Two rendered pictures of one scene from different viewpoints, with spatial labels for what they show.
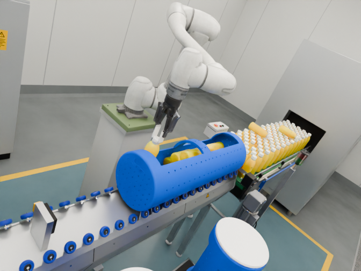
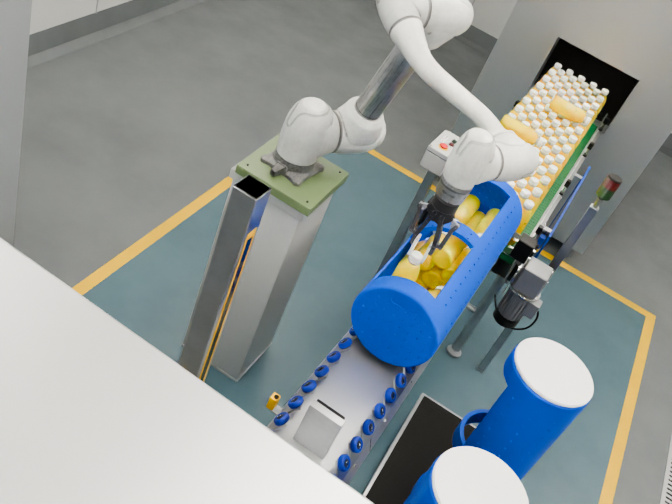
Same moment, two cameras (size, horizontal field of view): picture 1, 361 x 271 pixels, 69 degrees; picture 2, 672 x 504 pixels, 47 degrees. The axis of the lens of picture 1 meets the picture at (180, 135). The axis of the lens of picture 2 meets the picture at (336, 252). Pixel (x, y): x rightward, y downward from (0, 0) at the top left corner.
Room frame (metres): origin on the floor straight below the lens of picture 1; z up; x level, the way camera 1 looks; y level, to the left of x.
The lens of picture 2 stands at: (-0.54, 0.88, 2.62)
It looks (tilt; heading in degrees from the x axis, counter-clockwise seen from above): 39 degrees down; 341
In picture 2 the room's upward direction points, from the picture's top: 24 degrees clockwise
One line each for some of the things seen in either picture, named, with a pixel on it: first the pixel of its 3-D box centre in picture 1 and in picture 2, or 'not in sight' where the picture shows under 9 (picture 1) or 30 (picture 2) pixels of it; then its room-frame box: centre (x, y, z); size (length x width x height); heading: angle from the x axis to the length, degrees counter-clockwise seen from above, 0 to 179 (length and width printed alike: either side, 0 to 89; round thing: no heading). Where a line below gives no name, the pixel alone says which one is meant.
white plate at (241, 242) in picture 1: (242, 240); (554, 371); (0.99, -0.48, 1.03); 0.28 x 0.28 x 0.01
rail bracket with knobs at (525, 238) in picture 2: (247, 180); (522, 248); (1.71, -0.59, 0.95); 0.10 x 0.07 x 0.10; 58
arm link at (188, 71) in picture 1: (189, 68); (474, 157); (1.11, 0.08, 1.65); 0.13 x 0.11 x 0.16; 113
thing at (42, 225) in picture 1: (43, 226); (320, 428); (0.65, 0.32, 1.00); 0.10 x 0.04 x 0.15; 58
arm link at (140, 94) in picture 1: (139, 92); (308, 128); (1.77, 0.39, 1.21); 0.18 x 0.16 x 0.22; 113
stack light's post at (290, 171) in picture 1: (257, 217); (532, 295); (1.91, -0.90, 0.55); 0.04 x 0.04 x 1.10; 58
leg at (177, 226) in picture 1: (181, 219); not in sight; (1.76, -0.30, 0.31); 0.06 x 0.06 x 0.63; 58
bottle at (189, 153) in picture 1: (194, 154); (452, 246); (1.35, -0.12, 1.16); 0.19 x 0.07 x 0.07; 147
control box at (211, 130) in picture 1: (216, 130); (442, 152); (2.11, -0.26, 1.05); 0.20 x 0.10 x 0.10; 148
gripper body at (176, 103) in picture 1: (171, 105); (442, 208); (1.11, 0.09, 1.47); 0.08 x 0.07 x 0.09; 58
